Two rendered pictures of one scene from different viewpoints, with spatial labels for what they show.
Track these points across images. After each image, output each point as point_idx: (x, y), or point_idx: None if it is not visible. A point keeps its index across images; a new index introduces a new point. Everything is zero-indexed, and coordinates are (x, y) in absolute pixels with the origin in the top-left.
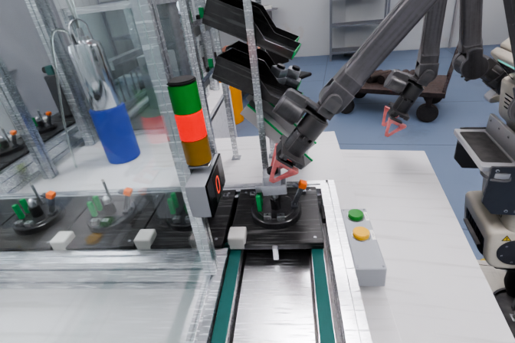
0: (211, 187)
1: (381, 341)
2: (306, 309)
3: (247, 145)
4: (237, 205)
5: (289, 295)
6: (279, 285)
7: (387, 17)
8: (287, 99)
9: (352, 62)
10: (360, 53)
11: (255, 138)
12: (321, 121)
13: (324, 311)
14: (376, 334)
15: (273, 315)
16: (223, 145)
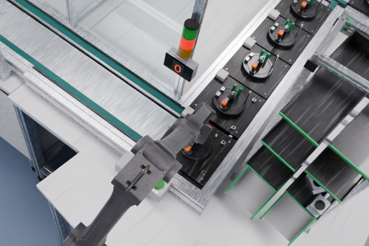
0: (169, 59)
1: (100, 154)
2: (130, 126)
3: (344, 218)
4: (218, 129)
5: (143, 124)
6: (151, 124)
7: (176, 134)
8: (200, 105)
9: (180, 126)
10: (178, 127)
11: (359, 238)
12: None
13: (120, 124)
14: (103, 155)
15: (138, 112)
16: (361, 199)
